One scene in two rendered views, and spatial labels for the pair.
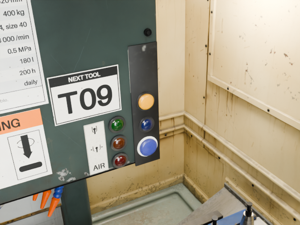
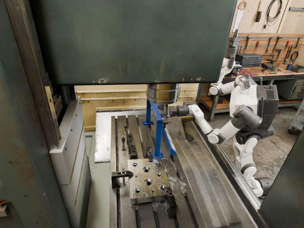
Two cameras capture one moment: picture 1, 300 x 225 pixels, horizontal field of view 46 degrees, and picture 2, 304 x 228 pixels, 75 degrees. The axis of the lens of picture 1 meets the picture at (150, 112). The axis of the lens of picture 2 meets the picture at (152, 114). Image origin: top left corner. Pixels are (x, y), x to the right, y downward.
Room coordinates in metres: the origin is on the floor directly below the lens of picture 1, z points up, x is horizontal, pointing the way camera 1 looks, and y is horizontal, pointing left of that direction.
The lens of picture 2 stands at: (0.38, 1.20, 1.93)
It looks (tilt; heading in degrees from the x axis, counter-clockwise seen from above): 31 degrees down; 284
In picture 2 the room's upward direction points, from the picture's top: 3 degrees clockwise
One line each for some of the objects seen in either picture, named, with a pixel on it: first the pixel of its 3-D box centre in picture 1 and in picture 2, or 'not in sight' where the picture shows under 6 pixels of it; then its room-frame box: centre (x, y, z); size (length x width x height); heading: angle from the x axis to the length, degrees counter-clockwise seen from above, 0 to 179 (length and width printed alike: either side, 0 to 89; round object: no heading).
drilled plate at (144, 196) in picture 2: not in sight; (147, 178); (0.59, 0.40, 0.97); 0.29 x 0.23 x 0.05; 116
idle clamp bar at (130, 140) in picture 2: not in sight; (131, 146); (0.80, 0.12, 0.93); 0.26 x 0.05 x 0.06; 121
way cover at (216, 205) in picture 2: not in sight; (197, 173); (0.27, 0.01, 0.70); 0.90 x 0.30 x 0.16; 116
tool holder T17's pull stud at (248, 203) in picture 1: (248, 208); not in sight; (0.72, -0.25, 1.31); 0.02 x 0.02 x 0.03
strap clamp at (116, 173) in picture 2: not in sight; (122, 177); (0.73, 0.45, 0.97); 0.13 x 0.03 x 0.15; 26
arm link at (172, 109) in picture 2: not in sight; (174, 110); (0.53, -0.10, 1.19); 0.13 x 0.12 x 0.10; 116
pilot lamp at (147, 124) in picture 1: (146, 124); not in sight; (0.49, 0.01, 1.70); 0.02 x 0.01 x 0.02; 116
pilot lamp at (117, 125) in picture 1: (117, 124); not in sight; (0.47, 0.05, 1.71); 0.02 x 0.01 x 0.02; 116
